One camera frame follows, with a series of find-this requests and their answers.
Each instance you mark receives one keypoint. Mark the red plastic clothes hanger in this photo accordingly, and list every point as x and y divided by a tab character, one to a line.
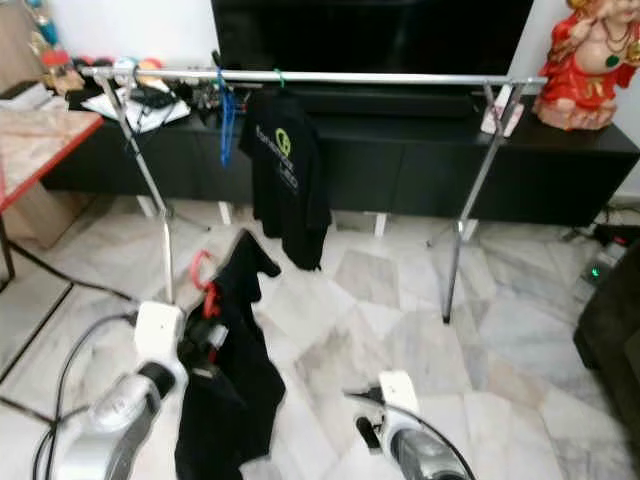
210	300

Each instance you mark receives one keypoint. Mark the black shirt green logo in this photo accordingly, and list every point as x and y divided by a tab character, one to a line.
230	420
285	190

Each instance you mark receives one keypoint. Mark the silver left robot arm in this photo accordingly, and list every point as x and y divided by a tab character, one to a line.
110	425

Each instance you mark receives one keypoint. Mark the blue plastic clothes hanger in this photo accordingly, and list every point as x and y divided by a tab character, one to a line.
226	125

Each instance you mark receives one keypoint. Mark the green clothes hanger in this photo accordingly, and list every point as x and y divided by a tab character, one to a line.
279	78

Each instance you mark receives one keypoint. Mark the brown cardboard box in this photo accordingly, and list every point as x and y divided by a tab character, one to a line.
50	215

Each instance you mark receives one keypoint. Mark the white papers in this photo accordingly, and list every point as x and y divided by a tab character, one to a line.
135	110

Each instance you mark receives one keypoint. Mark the black green electronic gadget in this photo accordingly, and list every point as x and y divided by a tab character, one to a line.
190	95

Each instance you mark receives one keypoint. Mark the marble table with red edge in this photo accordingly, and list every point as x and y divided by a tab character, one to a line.
40	140

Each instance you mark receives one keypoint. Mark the black low TV cabinet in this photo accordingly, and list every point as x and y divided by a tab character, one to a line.
410	165

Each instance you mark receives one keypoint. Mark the black power strip green light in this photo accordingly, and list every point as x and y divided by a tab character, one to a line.
598	275

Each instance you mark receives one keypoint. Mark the red hat doll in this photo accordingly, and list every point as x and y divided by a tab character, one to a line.
62	72

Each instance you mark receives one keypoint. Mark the silver metal clothes rack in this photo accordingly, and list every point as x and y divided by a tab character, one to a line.
400	77

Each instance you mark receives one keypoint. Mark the small white pink box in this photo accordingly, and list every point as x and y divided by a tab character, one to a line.
495	115

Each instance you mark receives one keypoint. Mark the black television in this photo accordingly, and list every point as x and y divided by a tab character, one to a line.
370	35

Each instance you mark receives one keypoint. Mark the blue hanging ornament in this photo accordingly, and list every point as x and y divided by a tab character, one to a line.
52	22

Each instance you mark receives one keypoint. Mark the red and gold figurine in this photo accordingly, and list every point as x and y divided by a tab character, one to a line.
585	75

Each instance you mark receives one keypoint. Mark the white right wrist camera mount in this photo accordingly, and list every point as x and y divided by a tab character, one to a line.
398	392

